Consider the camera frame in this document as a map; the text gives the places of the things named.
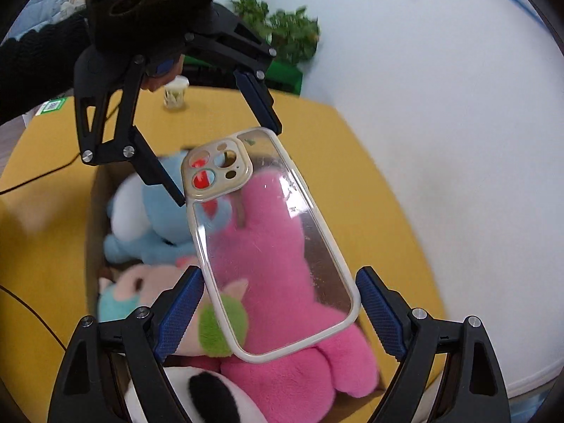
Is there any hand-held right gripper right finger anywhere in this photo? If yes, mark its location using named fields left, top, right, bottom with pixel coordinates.
left=355, top=266, right=512, bottom=423

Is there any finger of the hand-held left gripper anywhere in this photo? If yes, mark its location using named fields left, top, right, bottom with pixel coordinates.
left=185, top=12, right=283, bottom=136
left=74, top=48, right=186, bottom=206

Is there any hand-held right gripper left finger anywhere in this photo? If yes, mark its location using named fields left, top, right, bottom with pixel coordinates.
left=48, top=265, right=206, bottom=423

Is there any blue elephant plush toy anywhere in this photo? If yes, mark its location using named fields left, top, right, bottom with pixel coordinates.
left=103, top=152, right=234, bottom=265

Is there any pink pig plush toy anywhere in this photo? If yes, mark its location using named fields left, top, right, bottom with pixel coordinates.
left=97, top=264, right=250, bottom=357

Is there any panda plush toy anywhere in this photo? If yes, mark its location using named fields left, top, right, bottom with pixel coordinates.
left=123, top=355, right=265, bottom=423

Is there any cardboard box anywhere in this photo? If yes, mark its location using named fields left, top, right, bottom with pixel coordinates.
left=84, top=163, right=388, bottom=423

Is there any clear phone case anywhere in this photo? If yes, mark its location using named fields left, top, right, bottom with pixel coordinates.
left=180, top=127, right=363, bottom=364

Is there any person's left forearm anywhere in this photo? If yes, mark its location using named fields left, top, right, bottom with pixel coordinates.
left=0, top=11, right=93, bottom=126

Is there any person's left hand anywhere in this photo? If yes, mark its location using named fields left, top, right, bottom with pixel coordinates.
left=141, top=59, right=186, bottom=94

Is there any green potted plant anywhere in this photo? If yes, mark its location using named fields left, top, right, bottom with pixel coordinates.
left=231, top=0, right=321, bottom=65

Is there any patterned paper cup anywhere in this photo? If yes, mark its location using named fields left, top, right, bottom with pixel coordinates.
left=163, top=75, right=190, bottom=111

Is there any pink bear plush toy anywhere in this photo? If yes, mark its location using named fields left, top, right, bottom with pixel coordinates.
left=218, top=170, right=380, bottom=419

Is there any green code sticker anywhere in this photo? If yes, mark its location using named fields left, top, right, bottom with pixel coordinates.
left=33, top=97, right=67, bottom=117

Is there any thin black cable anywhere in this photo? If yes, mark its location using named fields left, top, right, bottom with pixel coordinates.
left=0, top=154, right=84, bottom=195
left=0, top=284, right=67, bottom=353

